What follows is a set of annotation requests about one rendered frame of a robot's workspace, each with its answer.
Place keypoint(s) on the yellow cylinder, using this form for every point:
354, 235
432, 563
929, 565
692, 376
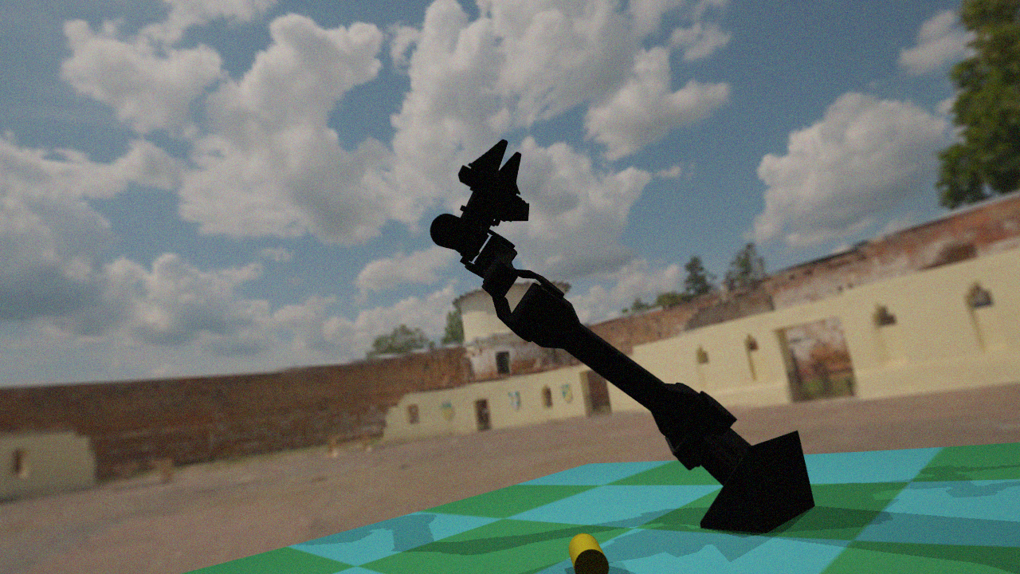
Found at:
587, 555

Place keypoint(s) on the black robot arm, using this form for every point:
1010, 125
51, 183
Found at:
696, 427

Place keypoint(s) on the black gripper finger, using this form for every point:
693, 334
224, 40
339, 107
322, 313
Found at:
508, 173
490, 161

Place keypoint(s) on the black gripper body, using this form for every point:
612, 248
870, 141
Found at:
483, 186

